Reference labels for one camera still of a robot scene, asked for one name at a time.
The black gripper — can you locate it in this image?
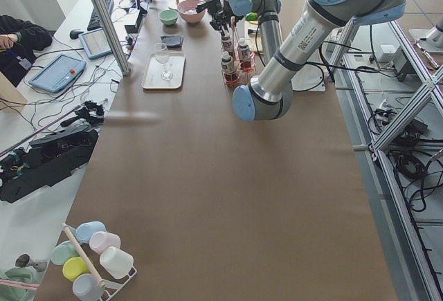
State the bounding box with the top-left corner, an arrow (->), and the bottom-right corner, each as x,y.
196,0 -> 228,37

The tea bottle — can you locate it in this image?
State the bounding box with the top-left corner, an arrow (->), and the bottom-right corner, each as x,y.
221,51 -> 238,84
237,38 -> 252,71
221,33 -> 234,57

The bamboo cutting board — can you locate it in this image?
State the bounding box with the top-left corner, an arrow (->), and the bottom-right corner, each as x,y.
244,21 -> 263,53

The pink bowl of ice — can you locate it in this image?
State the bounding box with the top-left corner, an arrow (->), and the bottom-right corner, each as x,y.
177,0 -> 206,24

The green lime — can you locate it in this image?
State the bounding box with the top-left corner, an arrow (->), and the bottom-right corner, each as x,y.
245,12 -> 258,21

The grey folded cloth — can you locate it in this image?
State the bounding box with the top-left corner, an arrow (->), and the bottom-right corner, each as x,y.
161,35 -> 184,49

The mint green bowl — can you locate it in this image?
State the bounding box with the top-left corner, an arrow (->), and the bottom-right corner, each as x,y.
159,9 -> 179,26

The wine glass on tray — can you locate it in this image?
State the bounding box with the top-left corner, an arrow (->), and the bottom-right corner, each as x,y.
154,43 -> 173,81

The cream serving tray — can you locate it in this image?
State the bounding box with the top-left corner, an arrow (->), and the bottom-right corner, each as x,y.
141,53 -> 186,91

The black keyboard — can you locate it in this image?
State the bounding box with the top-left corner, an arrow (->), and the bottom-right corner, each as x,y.
87,0 -> 115,33

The blue teach pendant far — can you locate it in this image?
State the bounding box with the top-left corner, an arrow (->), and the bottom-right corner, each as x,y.
78,28 -> 112,60

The blue teach pendant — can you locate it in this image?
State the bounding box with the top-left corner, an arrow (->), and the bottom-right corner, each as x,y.
78,28 -> 112,60
29,54 -> 87,93

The black computer mouse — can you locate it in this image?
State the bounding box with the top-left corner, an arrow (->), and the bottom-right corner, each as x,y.
69,29 -> 84,40

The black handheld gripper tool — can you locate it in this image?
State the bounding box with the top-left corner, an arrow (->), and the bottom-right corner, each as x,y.
60,100 -> 105,127

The blue teach pendant near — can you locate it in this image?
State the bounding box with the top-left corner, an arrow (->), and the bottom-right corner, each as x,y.
29,54 -> 87,93

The chrome metal rod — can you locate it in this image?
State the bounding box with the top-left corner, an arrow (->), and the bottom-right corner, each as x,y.
0,104 -> 82,157

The person in black sleeve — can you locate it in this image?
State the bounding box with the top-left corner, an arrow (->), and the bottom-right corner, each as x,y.
1,15 -> 53,87

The black device housing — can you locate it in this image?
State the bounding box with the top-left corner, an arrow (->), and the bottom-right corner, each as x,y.
1,125 -> 98,203

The blue plastic cup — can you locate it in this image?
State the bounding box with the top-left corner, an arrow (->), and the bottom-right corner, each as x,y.
75,221 -> 107,244

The pink plastic cup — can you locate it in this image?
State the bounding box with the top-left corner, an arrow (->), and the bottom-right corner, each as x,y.
89,231 -> 121,255

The white plastic cup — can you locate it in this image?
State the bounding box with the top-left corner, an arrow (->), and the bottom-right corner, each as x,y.
99,246 -> 134,279

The green plastic cup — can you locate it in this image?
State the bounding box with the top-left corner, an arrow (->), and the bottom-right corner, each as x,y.
51,240 -> 79,266

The yellow plastic cup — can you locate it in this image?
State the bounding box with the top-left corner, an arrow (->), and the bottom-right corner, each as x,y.
62,256 -> 90,282

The white cup rack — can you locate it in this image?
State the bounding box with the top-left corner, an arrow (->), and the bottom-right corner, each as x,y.
62,223 -> 138,300

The grey plastic cup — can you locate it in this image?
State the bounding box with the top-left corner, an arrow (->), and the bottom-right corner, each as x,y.
72,273 -> 104,301

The copper wire bottle basket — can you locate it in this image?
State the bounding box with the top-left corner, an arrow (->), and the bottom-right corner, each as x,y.
221,16 -> 256,90

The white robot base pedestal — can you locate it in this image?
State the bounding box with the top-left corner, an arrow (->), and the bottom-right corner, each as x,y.
291,64 -> 326,92

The aluminium frame post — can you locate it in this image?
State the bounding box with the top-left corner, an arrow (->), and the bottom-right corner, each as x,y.
91,0 -> 130,76

